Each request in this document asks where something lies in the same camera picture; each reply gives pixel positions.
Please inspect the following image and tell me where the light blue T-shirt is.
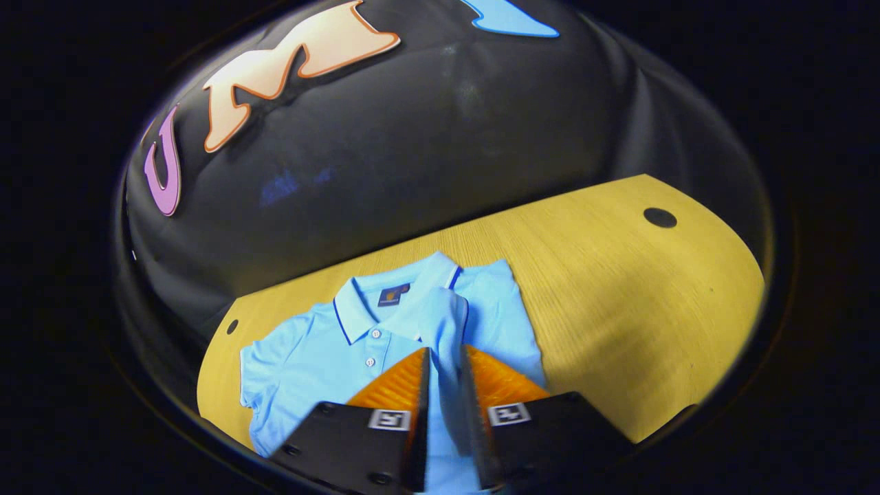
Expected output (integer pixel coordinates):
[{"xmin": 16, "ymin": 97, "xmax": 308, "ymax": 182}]
[{"xmin": 239, "ymin": 251, "xmax": 549, "ymax": 495}]

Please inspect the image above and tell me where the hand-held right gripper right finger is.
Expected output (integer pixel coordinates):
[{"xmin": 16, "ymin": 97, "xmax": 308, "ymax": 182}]
[{"xmin": 459, "ymin": 344, "xmax": 637, "ymax": 490}]

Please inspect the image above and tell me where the black backdrop cloth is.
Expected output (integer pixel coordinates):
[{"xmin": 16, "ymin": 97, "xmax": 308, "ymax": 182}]
[{"xmin": 113, "ymin": 0, "xmax": 774, "ymax": 413}]

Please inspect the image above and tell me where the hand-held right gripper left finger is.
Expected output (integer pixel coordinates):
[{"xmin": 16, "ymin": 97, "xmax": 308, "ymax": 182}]
[{"xmin": 269, "ymin": 346, "xmax": 432, "ymax": 494}]

